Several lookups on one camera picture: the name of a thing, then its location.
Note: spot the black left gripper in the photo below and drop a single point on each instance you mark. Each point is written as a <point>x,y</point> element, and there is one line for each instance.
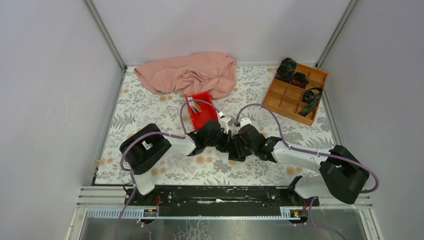
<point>223,148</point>

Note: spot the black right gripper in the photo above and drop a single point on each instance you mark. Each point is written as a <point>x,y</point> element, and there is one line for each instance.
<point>249,153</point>

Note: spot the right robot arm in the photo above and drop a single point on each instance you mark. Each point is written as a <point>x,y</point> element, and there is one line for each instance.
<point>337,172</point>

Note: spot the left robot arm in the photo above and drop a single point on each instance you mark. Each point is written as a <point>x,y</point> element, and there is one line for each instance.
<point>145,148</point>

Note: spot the stack of cards in bin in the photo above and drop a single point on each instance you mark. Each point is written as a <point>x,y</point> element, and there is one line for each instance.
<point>194,105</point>

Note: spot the red plastic bin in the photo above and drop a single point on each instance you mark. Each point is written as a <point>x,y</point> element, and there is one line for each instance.
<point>208,111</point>

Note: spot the wooden compartment tray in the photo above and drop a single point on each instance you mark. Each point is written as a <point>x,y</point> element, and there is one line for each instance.
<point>286,99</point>

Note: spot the pink cloth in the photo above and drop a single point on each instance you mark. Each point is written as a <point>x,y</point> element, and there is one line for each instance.
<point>213,72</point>

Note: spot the rolled dark belt middle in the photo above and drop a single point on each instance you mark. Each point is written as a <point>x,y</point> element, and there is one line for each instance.
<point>299,80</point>

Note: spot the rolled dark belt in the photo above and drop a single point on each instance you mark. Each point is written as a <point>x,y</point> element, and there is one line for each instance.
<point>286,70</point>
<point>299,80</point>

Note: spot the rolled dark belt top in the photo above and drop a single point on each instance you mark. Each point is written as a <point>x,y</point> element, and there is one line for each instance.
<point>286,70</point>

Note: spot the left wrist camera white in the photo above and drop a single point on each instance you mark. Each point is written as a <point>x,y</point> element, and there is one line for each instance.
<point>226,122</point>

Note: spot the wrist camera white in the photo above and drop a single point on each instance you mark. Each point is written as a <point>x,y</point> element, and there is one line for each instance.
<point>226,122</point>
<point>243,122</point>

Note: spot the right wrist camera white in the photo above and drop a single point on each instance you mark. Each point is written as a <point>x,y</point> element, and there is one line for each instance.
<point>243,122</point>

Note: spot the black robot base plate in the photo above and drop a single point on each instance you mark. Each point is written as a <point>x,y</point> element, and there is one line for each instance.
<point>219,201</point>

